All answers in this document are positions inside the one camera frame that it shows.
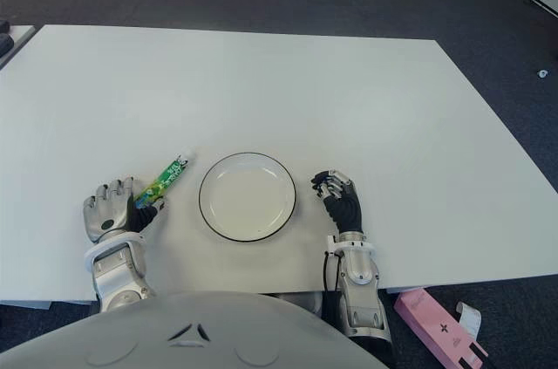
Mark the small white floor object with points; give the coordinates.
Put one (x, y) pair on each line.
(542, 73)

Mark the pink cardboard box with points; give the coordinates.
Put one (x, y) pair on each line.
(431, 321)

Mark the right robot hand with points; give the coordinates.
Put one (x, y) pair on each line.
(344, 207)

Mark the grey side table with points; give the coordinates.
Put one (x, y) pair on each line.
(22, 35)

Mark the grey robot torso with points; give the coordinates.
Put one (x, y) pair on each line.
(187, 338)

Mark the white paper tag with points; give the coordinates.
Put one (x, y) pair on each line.
(471, 318)

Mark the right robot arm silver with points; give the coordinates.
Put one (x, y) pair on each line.
(359, 282)

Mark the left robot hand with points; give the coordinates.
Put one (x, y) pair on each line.
(109, 212)

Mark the white plate black rim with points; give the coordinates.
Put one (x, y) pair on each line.
(248, 196)

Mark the green toothpaste tube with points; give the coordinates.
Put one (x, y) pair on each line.
(168, 177)

